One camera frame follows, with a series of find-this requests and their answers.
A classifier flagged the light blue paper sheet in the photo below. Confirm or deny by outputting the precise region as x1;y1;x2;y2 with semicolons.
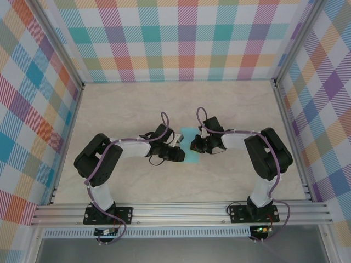
180;127;202;165

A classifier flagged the small left circuit board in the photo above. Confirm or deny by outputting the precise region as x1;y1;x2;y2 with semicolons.
94;228;118;237

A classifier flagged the thin black left gripper wire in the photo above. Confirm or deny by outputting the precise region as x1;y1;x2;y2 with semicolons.
148;155;167;167

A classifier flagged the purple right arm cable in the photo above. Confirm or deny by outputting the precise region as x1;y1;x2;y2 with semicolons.
196;106;292;243

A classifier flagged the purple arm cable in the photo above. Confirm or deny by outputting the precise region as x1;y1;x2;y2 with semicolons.
83;111;171;245
196;106;292;243

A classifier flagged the aluminium mounting rail beam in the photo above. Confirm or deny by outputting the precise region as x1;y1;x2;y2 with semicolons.
30;202;334;227

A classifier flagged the thin black base wire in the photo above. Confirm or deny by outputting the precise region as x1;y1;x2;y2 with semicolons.
226;198;249;216

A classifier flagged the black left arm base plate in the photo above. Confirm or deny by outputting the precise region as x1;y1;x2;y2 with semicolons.
83;207;134;226

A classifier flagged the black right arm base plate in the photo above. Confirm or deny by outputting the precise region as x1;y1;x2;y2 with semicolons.
229;205;280;224

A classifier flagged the slotted grey cable tray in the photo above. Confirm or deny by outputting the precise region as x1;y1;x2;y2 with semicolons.
43;229;252;238

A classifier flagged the aluminium table edge rail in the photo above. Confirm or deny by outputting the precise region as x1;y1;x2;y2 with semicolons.
273;81;315;203
48;83;86;206

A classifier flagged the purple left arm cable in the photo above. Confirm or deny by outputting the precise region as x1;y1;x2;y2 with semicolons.
83;111;171;245

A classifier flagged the aluminium frame post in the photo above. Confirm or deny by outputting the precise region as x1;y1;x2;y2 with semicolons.
32;0;85;88
273;0;327;85

